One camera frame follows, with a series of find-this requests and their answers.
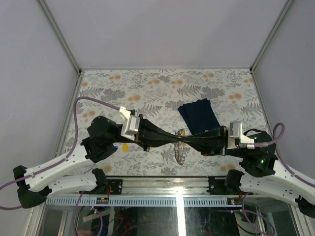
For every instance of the dark blue folded cloth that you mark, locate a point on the dark blue folded cloth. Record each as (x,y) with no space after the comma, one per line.
(199,116)

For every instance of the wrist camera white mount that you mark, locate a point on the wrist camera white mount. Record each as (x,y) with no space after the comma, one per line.
(245,142)
(131,123)

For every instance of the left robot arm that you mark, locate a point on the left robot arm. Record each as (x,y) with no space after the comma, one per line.
(37,184)

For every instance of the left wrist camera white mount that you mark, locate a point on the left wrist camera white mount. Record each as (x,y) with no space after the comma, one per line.
(131,123)

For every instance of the metal keyring with yellow handle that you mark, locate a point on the metal keyring with yellow handle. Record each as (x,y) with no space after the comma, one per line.
(179,148)

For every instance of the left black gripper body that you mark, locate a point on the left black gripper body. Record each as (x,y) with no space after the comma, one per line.
(138,136)

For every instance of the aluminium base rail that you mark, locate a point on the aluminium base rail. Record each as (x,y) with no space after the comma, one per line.
(160,185)

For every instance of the slotted grey cable duct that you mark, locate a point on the slotted grey cable duct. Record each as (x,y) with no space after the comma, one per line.
(139,201)

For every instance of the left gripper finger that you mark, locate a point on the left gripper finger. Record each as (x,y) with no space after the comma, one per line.
(147,125)
(154,139)

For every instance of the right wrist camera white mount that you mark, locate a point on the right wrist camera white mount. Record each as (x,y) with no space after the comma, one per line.
(245,142)

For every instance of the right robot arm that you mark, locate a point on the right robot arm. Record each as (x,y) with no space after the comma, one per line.
(261,170)

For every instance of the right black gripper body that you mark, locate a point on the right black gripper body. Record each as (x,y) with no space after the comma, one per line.
(237,152)

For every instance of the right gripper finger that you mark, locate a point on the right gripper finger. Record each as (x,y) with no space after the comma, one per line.
(207,147)
(211,135)

